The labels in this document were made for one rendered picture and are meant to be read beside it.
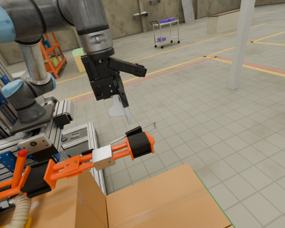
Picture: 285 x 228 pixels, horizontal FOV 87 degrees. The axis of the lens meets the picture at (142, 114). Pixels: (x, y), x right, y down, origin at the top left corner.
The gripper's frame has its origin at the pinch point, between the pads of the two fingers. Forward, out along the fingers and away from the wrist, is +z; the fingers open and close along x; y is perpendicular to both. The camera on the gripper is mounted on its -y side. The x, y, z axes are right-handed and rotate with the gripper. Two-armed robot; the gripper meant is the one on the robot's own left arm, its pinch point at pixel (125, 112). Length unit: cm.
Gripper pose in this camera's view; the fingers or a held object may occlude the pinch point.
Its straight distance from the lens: 49.8
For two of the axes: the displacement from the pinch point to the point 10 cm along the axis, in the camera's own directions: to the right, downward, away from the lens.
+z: 1.7, 8.2, 5.5
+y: -9.2, 3.3, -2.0
